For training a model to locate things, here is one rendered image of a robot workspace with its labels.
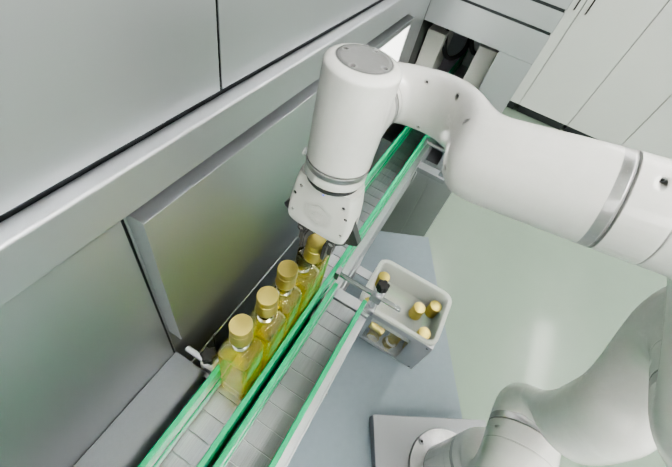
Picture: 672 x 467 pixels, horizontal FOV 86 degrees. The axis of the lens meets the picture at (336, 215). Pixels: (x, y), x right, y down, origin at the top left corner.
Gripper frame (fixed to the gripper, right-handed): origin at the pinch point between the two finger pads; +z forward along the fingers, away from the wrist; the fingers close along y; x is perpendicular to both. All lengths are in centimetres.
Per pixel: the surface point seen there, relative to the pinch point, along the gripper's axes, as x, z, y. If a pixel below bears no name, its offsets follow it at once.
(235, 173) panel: -3.9, -9.5, -13.6
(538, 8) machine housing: 96, -20, 13
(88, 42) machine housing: -17.5, -31.9, -16.4
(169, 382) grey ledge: -24.7, 30.8, -13.0
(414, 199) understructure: 96, 67, 7
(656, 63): 372, 48, 122
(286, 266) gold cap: -5.7, 2.6, -1.9
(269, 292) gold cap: -11.0, 2.6, -1.4
